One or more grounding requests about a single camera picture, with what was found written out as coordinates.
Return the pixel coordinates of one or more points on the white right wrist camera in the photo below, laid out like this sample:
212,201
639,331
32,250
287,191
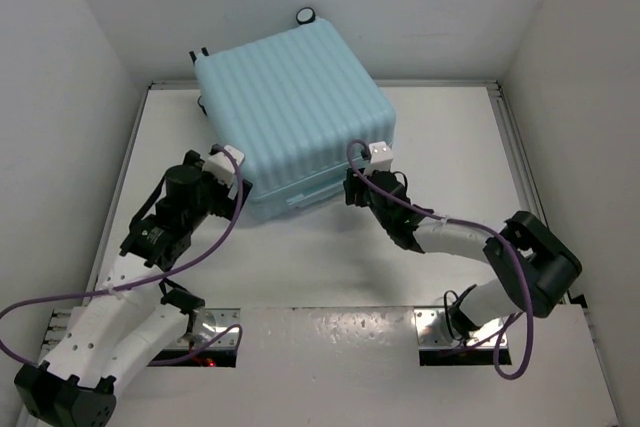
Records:
380,158

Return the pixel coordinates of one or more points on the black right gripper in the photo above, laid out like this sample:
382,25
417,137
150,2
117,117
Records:
354,191

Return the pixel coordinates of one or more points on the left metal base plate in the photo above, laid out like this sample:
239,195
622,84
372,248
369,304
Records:
209,324

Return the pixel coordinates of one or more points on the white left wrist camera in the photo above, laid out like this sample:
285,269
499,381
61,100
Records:
221,168

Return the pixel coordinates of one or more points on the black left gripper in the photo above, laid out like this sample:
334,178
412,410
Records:
226,205

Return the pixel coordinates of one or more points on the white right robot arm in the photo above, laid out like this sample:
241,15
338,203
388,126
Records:
525,253

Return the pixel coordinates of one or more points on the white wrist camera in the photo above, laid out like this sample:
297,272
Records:
221,168
380,158

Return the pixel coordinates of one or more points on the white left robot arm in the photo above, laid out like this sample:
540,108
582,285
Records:
137,310

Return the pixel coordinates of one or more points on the light blue suitcase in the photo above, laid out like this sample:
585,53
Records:
291,103

